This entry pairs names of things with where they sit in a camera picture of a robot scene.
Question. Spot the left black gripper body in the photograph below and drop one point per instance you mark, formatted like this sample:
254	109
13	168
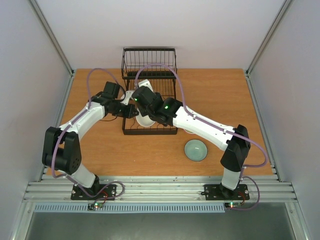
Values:
121	112

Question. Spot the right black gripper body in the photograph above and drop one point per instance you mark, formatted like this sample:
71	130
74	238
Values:
143	110

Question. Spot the cream beige bowl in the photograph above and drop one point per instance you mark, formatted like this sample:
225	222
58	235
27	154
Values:
144	121

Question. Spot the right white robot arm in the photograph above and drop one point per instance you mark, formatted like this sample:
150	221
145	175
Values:
172	112

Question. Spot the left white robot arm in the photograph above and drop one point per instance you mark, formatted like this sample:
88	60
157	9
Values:
61	148

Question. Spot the pale teal bowl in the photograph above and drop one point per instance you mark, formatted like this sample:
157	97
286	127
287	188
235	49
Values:
195	150

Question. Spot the left small circuit board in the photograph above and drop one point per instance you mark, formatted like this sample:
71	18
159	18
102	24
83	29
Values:
95	206

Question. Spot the small circuit board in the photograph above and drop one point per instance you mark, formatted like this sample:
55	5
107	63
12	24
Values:
232	205
95	206

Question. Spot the right small circuit board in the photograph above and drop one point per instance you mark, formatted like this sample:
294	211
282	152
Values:
232	205

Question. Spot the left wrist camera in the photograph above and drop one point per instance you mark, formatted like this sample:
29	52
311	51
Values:
125	98

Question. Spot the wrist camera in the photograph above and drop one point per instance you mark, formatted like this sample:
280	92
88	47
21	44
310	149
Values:
144	84
125	98

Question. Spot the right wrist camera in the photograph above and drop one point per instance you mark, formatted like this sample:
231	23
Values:
144	84

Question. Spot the black wire dish rack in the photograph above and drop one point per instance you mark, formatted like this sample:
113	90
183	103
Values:
161	79

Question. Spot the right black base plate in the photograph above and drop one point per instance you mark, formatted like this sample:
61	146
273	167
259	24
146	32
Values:
217	192

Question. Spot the aluminium rail base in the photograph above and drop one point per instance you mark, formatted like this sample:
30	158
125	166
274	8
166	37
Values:
161	189

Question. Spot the grey slotted cable duct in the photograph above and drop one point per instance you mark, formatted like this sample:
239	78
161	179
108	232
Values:
129	208

